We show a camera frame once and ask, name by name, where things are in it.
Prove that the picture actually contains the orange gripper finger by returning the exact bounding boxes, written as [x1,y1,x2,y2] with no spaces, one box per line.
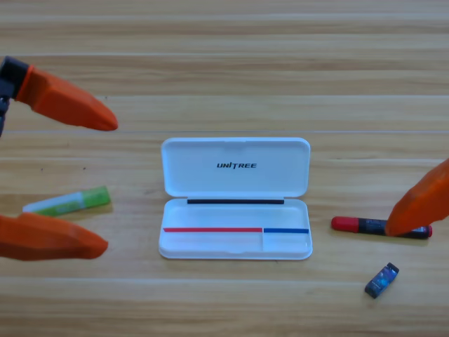
[0,213,109,262]
[384,158,449,237]

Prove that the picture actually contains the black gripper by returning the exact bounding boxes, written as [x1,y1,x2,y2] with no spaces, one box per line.
[0,55,119,138]

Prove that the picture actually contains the red and black marker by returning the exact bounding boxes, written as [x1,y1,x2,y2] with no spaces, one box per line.
[331,216,434,240]

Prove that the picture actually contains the dark blue eraser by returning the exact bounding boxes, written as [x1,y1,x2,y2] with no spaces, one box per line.
[363,262,400,299]

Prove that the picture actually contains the white Unitree pencil case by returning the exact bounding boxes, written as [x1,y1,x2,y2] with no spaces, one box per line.
[158,136,314,261]

